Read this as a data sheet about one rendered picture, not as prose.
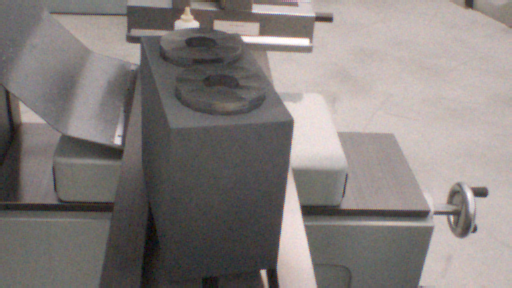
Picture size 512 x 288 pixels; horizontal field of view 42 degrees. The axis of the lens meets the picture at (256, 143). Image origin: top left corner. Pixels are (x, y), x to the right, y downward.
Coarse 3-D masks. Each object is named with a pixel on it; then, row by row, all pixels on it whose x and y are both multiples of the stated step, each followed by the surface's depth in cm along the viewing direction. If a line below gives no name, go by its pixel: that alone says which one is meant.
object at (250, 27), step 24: (144, 0) 122; (168, 0) 123; (192, 0) 124; (216, 0) 127; (264, 0) 128; (288, 0) 128; (144, 24) 121; (168, 24) 121; (216, 24) 122; (240, 24) 122; (264, 24) 122; (288, 24) 122; (312, 24) 122; (264, 48) 123; (288, 48) 123; (312, 48) 124
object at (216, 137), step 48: (144, 48) 74; (192, 48) 71; (240, 48) 73; (144, 96) 77; (192, 96) 62; (240, 96) 62; (144, 144) 81; (192, 144) 61; (240, 144) 62; (288, 144) 63; (192, 192) 63; (240, 192) 65; (192, 240) 66; (240, 240) 68
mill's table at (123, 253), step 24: (264, 72) 115; (120, 168) 87; (120, 192) 82; (144, 192) 82; (288, 192) 84; (120, 216) 78; (144, 216) 78; (288, 216) 80; (120, 240) 74; (144, 240) 74; (288, 240) 76; (120, 264) 71; (144, 264) 74; (288, 264) 73; (312, 264) 73
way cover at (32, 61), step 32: (0, 0) 107; (32, 0) 120; (0, 32) 103; (32, 32) 114; (64, 32) 125; (0, 64) 99; (32, 64) 108; (64, 64) 117; (96, 64) 125; (128, 64) 130; (32, 96) 102; (64, 96) 110; (96, 96) 115; (128, 96) 119; (64, 128) 103; (96, 128) 107
